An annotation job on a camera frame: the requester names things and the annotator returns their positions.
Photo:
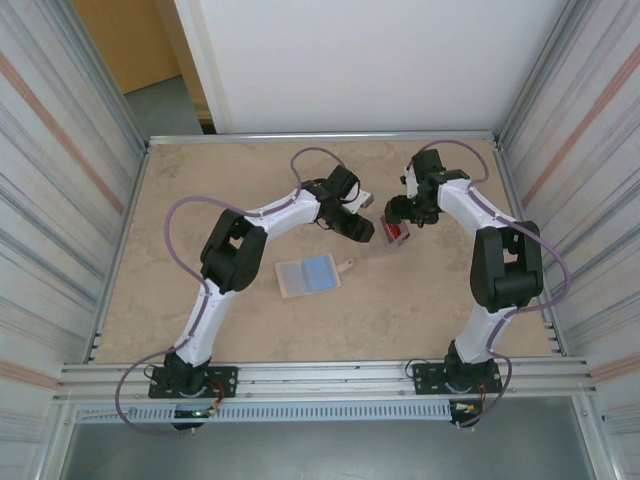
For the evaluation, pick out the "red VIP card number 888880828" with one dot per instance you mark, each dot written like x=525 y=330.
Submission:
x=397 y=234

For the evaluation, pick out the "beige leather card holder wallet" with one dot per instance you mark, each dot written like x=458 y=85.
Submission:
x=310 y=275

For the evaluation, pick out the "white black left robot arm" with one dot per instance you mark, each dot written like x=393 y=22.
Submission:
x=285 y=215

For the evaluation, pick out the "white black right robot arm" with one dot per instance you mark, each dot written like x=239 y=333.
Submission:
x=465 y=205

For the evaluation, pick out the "translucent corrugated side panel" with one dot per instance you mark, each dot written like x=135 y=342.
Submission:
x=590 y=200
x=50 y=200

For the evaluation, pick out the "grey metal sheet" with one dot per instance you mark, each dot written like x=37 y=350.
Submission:
x=325 y=450

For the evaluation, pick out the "wooden door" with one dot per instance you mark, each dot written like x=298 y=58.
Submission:
x=130 y=40

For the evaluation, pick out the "aluminium frame rail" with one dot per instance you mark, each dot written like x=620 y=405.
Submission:
x=530 y=250
x=325 y=372
x=120 y=255
x=325 y=137

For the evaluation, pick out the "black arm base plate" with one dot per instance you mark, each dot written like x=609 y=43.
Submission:
x=425 y=375
x=225 y=380

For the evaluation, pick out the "aluminium upright post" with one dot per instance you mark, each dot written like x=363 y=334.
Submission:
x=117 y=75
x=535 y=70

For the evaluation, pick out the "white door frame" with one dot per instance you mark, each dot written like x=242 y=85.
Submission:
x=205 y=60

